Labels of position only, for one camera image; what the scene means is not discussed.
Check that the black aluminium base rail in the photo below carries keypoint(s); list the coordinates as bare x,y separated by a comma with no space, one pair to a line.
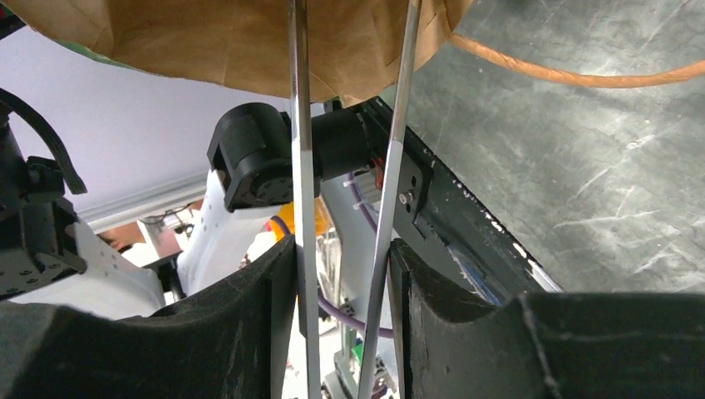
470,255

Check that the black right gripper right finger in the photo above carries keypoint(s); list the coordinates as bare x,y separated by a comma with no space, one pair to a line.
452,344

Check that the silver metal tongs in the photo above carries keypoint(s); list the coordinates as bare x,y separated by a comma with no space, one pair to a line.
341,200

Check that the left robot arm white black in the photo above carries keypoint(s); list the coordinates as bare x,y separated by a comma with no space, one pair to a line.
50,255

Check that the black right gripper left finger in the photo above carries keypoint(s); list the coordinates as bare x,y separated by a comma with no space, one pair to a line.
229,340

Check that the green paper bag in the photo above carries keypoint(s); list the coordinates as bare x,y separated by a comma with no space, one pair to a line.
354,46

